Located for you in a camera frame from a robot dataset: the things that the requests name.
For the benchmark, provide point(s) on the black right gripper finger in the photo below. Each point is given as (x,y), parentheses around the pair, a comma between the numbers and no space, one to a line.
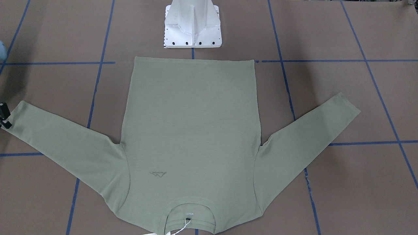
(4,115)

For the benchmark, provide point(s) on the olive green long-sleeve shirt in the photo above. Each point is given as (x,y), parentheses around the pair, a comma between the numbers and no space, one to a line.
(190,154)

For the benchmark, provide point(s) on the white paper garment tag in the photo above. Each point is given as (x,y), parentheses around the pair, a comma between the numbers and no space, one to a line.
(178,231)

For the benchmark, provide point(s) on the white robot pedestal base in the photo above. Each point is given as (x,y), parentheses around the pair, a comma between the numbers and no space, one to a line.
(192,24)

